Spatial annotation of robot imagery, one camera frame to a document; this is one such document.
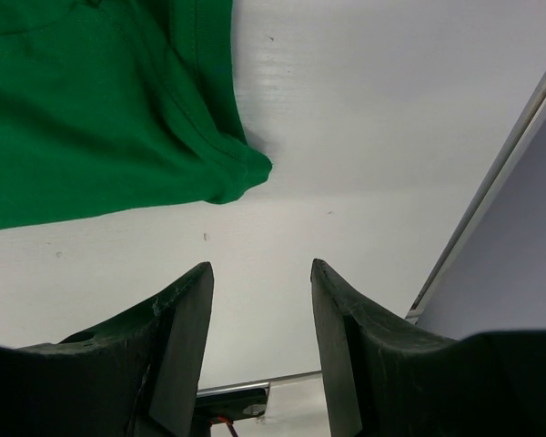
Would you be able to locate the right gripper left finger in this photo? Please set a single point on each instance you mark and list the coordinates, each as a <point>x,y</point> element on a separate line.
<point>135,374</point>

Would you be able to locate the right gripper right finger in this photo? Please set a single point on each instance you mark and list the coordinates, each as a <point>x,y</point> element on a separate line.
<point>384,376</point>

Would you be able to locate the green t shirt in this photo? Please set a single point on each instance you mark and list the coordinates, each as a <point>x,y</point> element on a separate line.
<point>112,105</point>

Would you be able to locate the aluminium table rail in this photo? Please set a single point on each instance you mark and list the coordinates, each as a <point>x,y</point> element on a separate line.
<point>519,139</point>

